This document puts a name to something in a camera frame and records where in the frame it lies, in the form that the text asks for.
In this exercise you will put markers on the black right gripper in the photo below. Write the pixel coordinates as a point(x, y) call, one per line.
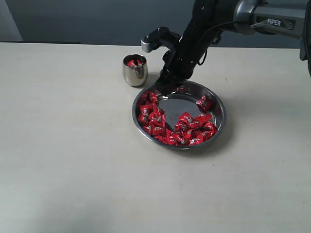
point(178, 67)

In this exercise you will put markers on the red candy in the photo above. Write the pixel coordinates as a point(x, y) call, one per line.
point(154, 130)
point(174, 139)
point(143, 117)
point(204, 104)
point(135, 63)
point(186, 118)
point(153, 98)
point(208, 130)

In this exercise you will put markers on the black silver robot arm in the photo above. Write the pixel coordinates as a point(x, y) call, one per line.
point(210, 18)

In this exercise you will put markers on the stainless steel cup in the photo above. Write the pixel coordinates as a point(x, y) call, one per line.
point(135, 76)

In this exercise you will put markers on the round stainless steel plate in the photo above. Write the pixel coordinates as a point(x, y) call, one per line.
point(180, 100)

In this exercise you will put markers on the red wrapped candy top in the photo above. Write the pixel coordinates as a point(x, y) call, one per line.
point(153, 98)

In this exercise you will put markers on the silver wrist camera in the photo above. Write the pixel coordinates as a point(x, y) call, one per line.
point(153, 40)

